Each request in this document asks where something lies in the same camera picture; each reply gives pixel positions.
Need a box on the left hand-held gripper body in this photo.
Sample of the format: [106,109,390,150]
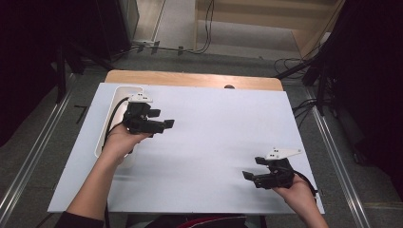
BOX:
[122,92,166,136]

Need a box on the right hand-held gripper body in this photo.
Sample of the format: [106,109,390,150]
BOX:
[253,146,304,190]

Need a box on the white plastic bin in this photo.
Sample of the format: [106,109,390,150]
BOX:
[93,85,146,169]

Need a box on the person's right hand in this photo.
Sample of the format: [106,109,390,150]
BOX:
[272,173,317,208]

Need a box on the person's left hand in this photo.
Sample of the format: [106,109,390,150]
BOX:
[100,123,154,167]

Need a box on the white board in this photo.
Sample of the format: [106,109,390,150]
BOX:
[47,83,326,215]

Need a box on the wooden table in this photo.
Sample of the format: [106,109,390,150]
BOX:
[104,69,284,92]

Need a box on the person's dark red clothing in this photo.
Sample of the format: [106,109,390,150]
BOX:
[126,213,268,228]

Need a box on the black metal stand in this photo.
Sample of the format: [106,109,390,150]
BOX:
[54,41,116,105]
[275,51,337,118]

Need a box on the dark cabinet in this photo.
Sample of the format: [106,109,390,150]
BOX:
[94,0,141,62]

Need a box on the person's dark sleeve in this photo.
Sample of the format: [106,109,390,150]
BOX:
[52,210,106,228]

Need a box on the black curtain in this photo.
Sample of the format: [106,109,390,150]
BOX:
[0,0,112,147]
[317,0,403,203]

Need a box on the wooden step platform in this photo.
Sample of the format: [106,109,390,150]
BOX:
[193,0,347,60]

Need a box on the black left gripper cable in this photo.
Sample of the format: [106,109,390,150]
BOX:
[102,96,131,150]

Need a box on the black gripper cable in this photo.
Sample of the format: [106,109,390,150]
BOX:
[293,170,319,199]
[102,96,131,150]

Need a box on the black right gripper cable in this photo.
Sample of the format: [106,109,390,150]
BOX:
[293,170,319,199]

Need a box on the metal floor rail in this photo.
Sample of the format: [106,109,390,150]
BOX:
[0,71,78,220]
[303,85,373,228]

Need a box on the black floor cable with clips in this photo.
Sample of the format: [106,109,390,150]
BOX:
[110,40,199,63]

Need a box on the looped black floor cable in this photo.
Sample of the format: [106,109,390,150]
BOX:
[273,56,306,80]

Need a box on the hanging black cable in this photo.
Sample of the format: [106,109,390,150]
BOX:
[192,0,216,55]

